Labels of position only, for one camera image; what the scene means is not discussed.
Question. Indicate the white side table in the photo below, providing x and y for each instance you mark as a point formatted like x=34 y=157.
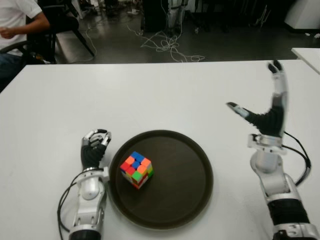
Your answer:
x=308 y=56

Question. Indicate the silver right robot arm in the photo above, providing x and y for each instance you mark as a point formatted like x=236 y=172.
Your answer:
x=267 y=160

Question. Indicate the small white floor object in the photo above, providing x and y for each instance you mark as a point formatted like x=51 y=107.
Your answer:
x=317 y=36

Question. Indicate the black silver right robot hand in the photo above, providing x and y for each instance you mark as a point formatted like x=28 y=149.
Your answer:
x=270 y=122

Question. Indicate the black cabinet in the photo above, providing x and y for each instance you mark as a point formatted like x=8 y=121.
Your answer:
x=155 y=15

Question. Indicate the white cabinet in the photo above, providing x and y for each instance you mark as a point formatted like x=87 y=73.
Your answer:
x=303 y=15

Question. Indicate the seated person in white shirt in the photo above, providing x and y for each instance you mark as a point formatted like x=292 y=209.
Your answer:
x=12 y=15

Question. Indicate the silver background robot legs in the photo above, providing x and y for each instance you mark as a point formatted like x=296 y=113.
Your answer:
x=175 y=12

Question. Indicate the multicoloured Rubik's cube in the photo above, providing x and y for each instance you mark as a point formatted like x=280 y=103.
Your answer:
x=136 y=170

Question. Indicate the black chair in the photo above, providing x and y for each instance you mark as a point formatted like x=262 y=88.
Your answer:
x=62 y=22

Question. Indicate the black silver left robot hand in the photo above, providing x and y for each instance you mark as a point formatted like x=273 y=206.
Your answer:
x=91 y=155

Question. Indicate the dark brown round plate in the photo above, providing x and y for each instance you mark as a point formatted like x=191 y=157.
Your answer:
x=175 y=180

